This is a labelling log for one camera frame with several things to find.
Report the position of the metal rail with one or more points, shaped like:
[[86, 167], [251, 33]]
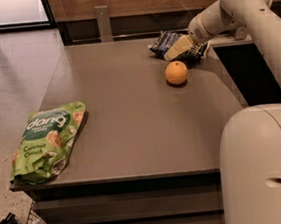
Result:
[[126, 37]]

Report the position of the grey drawer cabinet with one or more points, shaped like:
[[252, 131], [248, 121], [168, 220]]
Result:
[[147, 153]]

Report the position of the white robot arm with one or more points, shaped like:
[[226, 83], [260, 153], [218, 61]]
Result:
[[250, 148]]

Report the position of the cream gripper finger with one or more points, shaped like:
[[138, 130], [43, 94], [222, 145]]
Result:
[[182, 45]]

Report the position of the blue chip bag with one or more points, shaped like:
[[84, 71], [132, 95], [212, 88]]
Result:
[[167, 39]]

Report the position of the orange fruit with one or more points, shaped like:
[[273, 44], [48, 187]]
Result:
[[176, 72]]

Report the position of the green rice chip bag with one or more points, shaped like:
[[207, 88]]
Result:
[[46, 144]]

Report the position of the left grey metal bracket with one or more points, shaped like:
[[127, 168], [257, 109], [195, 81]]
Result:
[[104, 27]]

